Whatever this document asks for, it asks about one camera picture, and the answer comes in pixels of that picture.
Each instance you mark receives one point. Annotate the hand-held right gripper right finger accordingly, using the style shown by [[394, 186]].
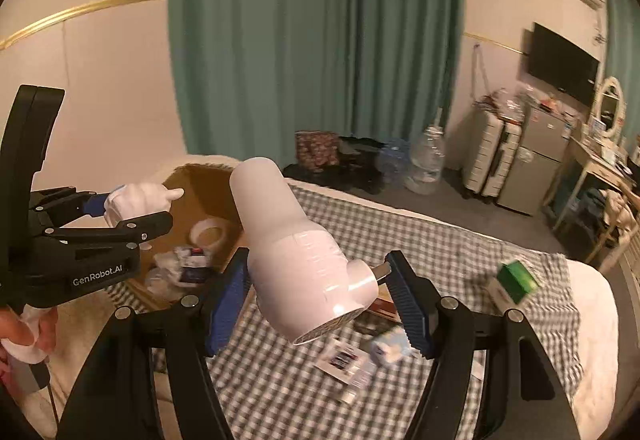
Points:
[[410, 305]]

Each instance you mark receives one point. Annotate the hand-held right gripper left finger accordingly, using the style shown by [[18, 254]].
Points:
[[227, 310]]

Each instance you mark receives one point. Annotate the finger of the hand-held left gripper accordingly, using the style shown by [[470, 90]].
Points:
[[150, 223], [95, 206]]

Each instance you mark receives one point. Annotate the white tissue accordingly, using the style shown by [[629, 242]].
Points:
[[140, 200]]

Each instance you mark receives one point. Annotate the blue white small packet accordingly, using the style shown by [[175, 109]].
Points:
[[392, 347]]

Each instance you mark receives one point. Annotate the brown cardboard box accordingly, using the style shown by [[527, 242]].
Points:
[[195, 200]]

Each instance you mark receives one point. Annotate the white plastic bottle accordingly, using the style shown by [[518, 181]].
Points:
[[300, 260]]

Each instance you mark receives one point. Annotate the green white carton box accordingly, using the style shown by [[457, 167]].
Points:
[[517, 277]]

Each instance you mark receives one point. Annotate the person's left hand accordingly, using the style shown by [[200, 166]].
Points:
[[17, 327]]

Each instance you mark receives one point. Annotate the small brown box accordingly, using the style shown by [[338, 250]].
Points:
[[385, 305]]

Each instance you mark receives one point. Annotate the white tape roll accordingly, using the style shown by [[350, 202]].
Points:
[[194, 235]]

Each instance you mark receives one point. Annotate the silver packets in box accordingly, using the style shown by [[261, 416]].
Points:
[[170, 265]]

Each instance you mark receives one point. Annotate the white barcode sachet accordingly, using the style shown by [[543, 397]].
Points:
[[342, 360]]

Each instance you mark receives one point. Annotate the checkered blanket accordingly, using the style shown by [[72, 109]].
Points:
[[275, 395]]

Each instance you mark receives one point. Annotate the large clear water bottle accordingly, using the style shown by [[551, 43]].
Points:
[[425, 160]]

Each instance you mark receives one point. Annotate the crushed blue water bottle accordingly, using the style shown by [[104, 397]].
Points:
[[392, 160]]

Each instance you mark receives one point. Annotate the dark bag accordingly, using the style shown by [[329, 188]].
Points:
[[355, 155]]

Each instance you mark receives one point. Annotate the white suitcase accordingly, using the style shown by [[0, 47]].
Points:
[[480, 160]]

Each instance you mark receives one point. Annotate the patterned gift bag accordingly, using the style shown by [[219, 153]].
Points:
[[315, 150]]

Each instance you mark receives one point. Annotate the grey small fridge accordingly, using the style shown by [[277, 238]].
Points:
[[535, 160]]

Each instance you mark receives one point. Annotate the clear plastic bag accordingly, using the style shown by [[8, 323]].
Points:
[[515, 104]]

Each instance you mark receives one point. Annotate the beige cloth pile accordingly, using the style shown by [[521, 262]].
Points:
[[622, 212]]

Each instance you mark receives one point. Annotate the wooden dressing desk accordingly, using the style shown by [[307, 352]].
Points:
[[595, 165]]

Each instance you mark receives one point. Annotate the wide green curtain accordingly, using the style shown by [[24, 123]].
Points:
[[300, 45]]

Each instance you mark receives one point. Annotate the round white vanity mirror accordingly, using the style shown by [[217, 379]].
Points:
[[610, 80]]

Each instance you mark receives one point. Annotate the narrow green curtain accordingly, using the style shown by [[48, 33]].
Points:
[[622, 45]]

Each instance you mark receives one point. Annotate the black wall television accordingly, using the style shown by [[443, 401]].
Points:
[[560, 65]]

